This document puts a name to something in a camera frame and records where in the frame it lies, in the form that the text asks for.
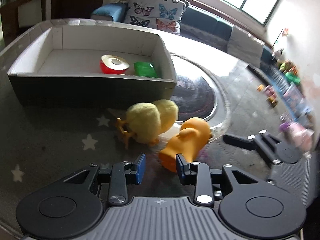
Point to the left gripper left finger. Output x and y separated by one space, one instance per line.
73 205

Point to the dark blue sofa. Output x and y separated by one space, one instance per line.
202 26

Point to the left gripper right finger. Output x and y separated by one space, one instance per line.
250 207

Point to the grey sofa cushion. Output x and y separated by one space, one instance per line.
244 45

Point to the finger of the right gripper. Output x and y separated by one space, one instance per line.
273 150
239 142

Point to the pink toy house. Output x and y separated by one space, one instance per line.
301 137

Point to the yellow plush chick toy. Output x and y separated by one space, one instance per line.
144 121

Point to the clear plastic toy bin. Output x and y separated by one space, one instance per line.
296 102

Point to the dark wooden side table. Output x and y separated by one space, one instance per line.
19 15

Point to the green plastic bowl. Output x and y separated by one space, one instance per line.
292 78

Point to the blue sofa armrest cover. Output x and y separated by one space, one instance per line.
114 12

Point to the green square toy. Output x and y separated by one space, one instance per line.
144 69

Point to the grey star quilted mat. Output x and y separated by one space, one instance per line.
41 145

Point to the butterfly print pillow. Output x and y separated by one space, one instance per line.
164 15

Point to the white cardboard storage box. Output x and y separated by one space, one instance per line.
61 68

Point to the orange rubber toy animal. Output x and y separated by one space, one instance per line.
194 134

